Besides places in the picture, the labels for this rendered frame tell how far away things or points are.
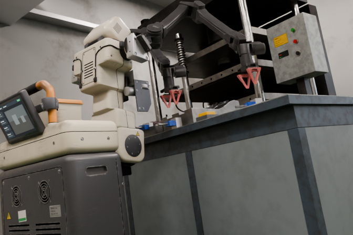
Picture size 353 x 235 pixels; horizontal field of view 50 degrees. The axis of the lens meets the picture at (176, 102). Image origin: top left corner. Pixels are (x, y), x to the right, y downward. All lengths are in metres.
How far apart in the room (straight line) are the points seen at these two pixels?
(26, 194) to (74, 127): 0.36
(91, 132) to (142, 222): 1.07
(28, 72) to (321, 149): 3.82
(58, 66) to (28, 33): 0.53
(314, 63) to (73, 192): 1.72
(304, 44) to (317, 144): 1.09
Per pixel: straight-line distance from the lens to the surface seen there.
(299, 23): 2.64
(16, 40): 4.91
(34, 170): 1.55
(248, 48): 1.84
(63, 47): 5.23
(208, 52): 3.11
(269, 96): 2.77
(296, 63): 2.61
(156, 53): 2.18
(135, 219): 2.45
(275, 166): 1.61
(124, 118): 1.77
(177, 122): 1.97
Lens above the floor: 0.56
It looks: 11 degrees up
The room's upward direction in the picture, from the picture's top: 8 degrees counter-clockwise
